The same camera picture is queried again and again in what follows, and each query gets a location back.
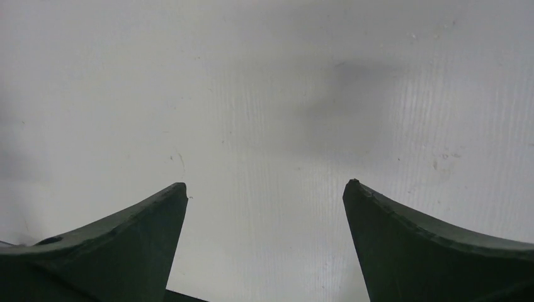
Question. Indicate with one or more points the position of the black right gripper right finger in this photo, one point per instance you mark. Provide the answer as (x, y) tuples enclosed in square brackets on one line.
[(406, 255)]

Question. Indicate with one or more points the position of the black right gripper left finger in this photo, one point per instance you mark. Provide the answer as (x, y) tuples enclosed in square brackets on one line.
[(126, 256)]

